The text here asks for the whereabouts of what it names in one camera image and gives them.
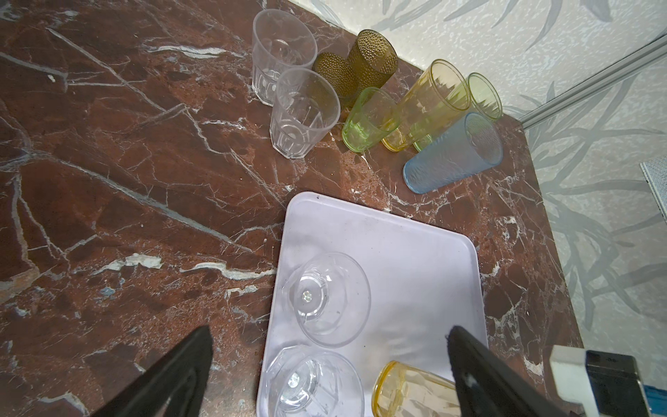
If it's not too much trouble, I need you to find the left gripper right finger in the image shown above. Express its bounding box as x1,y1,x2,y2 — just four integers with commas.
447,326,566,416

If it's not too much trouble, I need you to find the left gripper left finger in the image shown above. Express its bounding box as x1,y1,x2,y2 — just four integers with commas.
94,325,213,416

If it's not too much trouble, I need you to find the yellow short glass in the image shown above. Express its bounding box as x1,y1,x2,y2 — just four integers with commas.
370,361,462,417

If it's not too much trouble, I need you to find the clear faceted glass front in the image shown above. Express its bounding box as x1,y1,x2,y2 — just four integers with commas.
256,345,365,417

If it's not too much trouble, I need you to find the clear faceted glass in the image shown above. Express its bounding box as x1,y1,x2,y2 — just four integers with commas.
256,345,365,417
269,68,340,159

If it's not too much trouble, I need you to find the lilac plastic tray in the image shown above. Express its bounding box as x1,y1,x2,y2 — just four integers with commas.
258,192,487,395

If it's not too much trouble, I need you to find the tall blue frosted glass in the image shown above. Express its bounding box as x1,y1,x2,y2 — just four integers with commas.
403,112,504,194

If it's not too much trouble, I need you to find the tall green glass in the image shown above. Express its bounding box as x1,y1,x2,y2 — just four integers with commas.
413,72,503,152

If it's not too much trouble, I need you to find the green short glass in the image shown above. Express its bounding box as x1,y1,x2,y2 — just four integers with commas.
341,87,400,153

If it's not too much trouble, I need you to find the tall yellow glass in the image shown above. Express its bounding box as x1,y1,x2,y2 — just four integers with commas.
382,59,472,152

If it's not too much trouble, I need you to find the clear faceted glass middle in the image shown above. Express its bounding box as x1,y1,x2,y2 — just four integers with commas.
269,68,340,159

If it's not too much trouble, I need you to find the amber dotted glass rear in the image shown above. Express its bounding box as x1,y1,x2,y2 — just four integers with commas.
347,29,399,93

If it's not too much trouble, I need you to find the amber dotted glass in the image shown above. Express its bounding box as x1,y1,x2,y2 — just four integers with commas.
312,52,359,109
347,29,399,93

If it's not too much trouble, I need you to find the amber dotted glass front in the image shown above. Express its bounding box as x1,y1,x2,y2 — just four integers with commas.
312,52,359,109

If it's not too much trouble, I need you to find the white wire mesh basket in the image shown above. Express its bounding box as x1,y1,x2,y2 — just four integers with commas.
639,156,667,220

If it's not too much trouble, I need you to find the horizontal aluminium frame bar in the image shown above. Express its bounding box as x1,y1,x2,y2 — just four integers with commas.
519,30,666,129

